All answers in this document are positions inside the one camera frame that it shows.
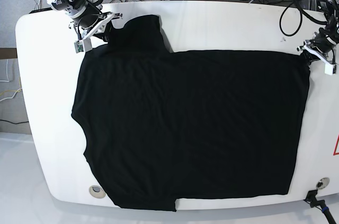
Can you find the black clamp with cable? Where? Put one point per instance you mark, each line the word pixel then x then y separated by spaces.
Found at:
pixel 313 202

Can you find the table grommet hole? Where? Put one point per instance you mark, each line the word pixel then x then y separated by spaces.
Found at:
pixel 97 192
pixel 322 183

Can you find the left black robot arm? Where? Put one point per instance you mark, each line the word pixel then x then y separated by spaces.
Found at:
pixel 330 29

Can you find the red warning triangle sticker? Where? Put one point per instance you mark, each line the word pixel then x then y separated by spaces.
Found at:
pixel 336 152

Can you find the black T-shirt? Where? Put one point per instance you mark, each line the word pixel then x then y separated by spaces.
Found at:
pixel 200 124

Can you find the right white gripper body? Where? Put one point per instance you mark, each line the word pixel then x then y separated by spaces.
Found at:
pixel 88 24

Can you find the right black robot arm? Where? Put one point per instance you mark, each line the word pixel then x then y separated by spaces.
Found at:
pixel 72 7

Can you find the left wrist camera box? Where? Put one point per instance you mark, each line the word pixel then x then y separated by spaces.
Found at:
pixel 330 69

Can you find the left table grommet hole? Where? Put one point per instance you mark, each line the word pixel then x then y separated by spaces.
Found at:
pixel 97 192

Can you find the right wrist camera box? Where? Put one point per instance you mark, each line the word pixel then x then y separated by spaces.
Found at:
pixel 83 45

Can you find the right table grommet hole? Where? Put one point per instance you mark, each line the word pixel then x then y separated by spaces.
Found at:
pixel 322 183

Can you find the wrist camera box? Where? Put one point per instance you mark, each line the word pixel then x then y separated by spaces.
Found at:
pixel 83 45
pixel 330 69

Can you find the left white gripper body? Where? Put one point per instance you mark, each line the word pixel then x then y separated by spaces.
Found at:
pixel 317 53

